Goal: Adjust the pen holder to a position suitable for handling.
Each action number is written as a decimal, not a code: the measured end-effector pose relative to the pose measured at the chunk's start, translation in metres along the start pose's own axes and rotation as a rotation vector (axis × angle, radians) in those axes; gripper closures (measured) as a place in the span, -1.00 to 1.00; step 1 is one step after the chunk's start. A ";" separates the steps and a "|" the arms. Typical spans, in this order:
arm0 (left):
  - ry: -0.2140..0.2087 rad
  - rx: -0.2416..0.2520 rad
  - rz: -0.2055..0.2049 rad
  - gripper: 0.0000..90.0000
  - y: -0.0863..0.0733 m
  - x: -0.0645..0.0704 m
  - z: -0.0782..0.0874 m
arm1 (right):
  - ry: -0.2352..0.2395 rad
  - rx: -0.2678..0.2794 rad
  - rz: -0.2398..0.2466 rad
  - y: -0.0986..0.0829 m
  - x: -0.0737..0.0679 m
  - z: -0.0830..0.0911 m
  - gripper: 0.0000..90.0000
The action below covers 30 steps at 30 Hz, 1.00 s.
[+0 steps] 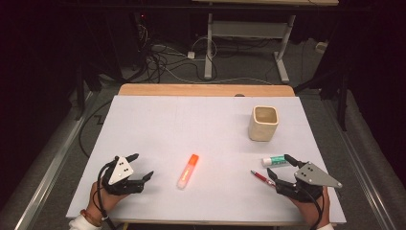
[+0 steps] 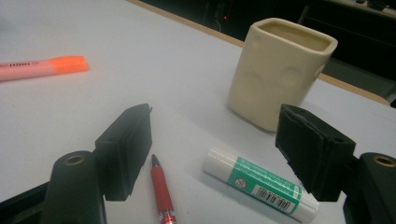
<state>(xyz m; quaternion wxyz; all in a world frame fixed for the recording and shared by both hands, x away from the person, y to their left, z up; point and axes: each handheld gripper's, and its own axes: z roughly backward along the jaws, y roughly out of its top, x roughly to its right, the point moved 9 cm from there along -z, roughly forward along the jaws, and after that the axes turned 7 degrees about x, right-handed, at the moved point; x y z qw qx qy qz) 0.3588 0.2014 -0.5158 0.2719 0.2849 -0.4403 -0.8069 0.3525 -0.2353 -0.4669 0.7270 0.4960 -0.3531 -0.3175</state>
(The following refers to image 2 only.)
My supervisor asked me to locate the dark equipment with red light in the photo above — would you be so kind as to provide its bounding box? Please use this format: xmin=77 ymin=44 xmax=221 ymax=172
xmin=199 ymin=0 xmax=250 ymax=34

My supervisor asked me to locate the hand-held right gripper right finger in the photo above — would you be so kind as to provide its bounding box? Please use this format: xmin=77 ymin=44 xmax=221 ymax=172
xmin=275 ymin=104 xmax=357 ymax=203

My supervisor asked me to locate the cream ceramic cup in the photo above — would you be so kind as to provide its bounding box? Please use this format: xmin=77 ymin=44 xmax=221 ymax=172
xmin=227 ymin=17 xmax=339 ymax=133

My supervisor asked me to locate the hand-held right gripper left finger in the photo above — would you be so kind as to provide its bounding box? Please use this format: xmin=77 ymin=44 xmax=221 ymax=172
xmin=93 ymin=103 xmax=153 ymax=202

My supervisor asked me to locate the white green glue stick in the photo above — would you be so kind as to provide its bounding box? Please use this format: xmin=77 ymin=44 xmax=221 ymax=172
xmin=202 ymin=147 xmax=320 ymax=224

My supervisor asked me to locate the white table cover board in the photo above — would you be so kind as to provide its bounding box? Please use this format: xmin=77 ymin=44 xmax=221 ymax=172
xmin=0 ymin=0 xmax=396 ymax=224

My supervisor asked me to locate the orange highlighter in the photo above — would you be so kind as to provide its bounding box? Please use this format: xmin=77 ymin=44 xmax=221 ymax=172
xmin=0 ymin=55 xmax=90 ymax=83

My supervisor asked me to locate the red pen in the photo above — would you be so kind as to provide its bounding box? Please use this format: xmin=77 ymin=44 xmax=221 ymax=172
xmin=150 ymin=153 xmax=177 ymax=224

